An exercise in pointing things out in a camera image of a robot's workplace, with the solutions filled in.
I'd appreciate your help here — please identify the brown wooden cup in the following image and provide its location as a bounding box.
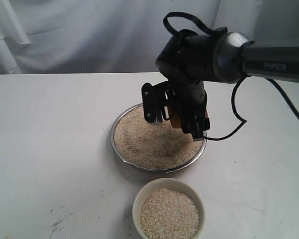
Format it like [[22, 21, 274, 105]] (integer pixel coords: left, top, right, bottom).
[[167, 107, 210, 130]]

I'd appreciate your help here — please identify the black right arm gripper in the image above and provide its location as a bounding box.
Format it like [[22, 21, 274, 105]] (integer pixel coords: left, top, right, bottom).
[[168, 81, 207, 141]]

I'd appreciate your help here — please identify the round metal tray of rice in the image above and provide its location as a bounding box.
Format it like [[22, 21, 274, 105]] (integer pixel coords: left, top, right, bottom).
[[110, 104, 206, 174]]

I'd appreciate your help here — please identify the black cable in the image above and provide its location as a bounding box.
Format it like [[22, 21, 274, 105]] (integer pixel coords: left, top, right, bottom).
[[162, 11, 299, 141]]

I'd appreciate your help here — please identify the white bowl of rice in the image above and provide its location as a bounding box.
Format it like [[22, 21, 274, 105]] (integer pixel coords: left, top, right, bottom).
[[132, 178, 205, 239]]

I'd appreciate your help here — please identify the white backdrop cloth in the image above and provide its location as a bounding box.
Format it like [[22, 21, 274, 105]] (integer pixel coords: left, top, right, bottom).
[[0, 0, 299, 74]]

